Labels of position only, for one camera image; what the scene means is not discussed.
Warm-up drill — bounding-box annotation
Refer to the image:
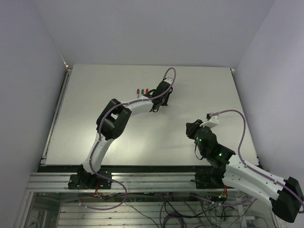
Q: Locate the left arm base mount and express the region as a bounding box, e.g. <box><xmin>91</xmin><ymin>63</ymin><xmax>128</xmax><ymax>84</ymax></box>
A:
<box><xmin>68</xmin><ymin>165</ymin><xmax>112</xmax><ymax>190</ymax></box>

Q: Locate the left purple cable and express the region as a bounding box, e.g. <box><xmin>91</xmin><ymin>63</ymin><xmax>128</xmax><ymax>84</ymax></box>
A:
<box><xmin>78</xmin><ymin>67</ymin><xmax>177</xmax><ymax>210</ymax></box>

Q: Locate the aluminium frame rail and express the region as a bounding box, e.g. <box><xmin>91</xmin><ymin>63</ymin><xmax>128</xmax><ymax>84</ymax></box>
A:
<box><xmin>26</xmin><ymin>172</ymin><xmax>271</xmax><ymax>192</ymax></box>

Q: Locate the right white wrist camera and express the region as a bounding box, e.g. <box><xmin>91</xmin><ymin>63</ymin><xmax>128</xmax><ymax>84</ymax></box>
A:
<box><xmin>199</xmin><ymin>113</ymin><xmax>219</xmax><ymax>129</ymax></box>

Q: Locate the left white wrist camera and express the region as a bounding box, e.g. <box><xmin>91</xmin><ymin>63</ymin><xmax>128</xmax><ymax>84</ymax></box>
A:
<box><xmin>164</xmin><ymin>78</ymin><xmax>173</xmax><ymax>84</ymax></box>

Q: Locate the purple cable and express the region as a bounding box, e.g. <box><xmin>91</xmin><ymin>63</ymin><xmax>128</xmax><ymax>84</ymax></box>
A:
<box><xmin>190</xmin><ymin>109</ymin><xmax>304</xmax><ymax>209</ymax></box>
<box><xmin>78</xmin><ymin>67</ymin><xmax>177</xmax><ymax>210</ymax></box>

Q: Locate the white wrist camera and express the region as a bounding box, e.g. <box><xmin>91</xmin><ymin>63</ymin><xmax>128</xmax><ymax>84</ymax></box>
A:
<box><xmin>164</xmin><ymin>78</ymin><xmax>173</xmax><ymax>84</ymax></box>
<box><xmin>199</xmin><ymin>113</ymin><xmax>219</xmax><ymax>129</ymax></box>

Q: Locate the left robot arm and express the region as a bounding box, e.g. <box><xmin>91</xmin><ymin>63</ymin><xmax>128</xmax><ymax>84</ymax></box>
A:
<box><xmin>78</xmin><ymin>78</ymin><xmax>174</xmax><ymax>189</ymax></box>

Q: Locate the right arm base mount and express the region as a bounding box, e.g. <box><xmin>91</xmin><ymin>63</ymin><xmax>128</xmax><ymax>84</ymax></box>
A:
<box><xmin>191</xmin><ymin>166</ymin><xmax>225</xmax><ymax>189</ymax></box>

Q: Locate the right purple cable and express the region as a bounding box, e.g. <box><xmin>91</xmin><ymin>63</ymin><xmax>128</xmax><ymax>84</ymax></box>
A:
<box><xmin>190</xmin><ymin>109</ymin><xmax>304</xmax><ymax>209</ymax></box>

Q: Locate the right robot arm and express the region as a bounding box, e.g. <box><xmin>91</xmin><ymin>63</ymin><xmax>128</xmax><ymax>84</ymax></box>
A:
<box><xmin>186</xmin><ymin>119</ymin><xmax>304</xmax><ymax>223</ymax></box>

